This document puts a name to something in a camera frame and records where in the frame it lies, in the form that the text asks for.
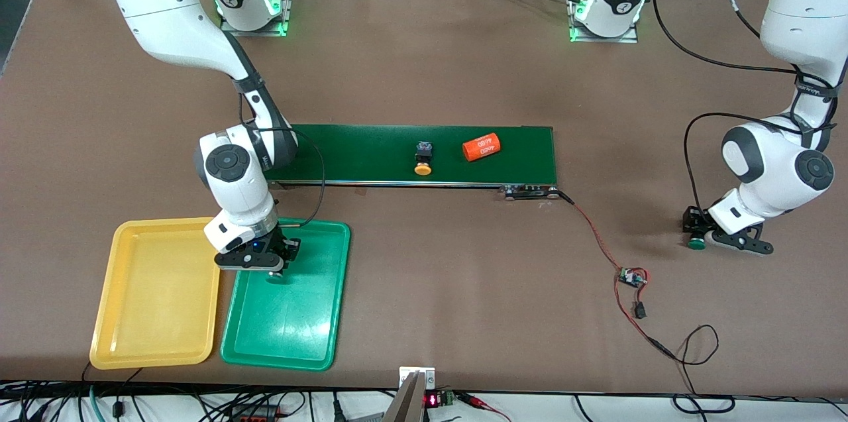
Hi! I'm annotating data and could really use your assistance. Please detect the orange cylinder with 4680 print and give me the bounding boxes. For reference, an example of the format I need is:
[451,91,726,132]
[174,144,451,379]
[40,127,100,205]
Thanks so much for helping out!
[462,133,502,162]

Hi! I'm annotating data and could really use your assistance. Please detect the green plastic tray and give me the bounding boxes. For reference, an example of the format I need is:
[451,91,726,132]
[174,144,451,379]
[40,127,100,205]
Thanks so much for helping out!
[220,215,351,372]

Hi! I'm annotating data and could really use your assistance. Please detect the yellow plastic tray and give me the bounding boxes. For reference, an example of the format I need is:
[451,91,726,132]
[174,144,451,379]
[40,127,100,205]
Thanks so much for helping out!
[89,217,225,370]

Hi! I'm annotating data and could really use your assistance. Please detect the black power strip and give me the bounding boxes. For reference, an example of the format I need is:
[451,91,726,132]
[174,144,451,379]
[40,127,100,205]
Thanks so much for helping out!
[229,404,279,422]

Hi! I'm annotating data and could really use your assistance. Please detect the green conveyor belt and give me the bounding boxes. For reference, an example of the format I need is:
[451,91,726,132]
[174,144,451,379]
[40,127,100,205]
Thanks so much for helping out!
[262,123,560,201]

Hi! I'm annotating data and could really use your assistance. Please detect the red clip leads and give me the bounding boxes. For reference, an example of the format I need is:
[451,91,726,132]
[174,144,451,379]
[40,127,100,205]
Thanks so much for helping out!
[457,392,512,422]

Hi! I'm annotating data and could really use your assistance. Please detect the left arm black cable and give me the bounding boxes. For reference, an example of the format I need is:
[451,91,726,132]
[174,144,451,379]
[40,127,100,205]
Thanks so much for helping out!
[651,0,837,214]

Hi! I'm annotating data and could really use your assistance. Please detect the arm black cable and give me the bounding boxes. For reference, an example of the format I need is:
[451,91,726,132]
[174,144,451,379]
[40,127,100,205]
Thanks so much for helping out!
[651,0,837,214]
[235,78,327,229]

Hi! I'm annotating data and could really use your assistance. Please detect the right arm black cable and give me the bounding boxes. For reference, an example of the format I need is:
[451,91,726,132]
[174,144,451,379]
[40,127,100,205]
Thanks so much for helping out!
[235,78,327,229]

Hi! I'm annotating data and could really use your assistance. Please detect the red black twisted wire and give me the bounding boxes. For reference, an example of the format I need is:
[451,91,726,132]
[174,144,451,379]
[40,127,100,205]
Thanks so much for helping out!
[556,190,678,362]

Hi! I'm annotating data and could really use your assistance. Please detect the black looped cable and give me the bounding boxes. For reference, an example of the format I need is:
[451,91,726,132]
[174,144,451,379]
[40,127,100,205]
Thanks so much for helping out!
[662,325,736,415]

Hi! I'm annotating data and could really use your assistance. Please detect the silver camera mount bracket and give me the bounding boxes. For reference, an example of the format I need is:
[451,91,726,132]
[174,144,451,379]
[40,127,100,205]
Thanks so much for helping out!
[384,366,436,422]

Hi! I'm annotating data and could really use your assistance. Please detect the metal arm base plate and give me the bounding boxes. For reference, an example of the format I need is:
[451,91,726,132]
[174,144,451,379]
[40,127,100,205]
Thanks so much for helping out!
[568,0,640,44]
[219,0,295,36]

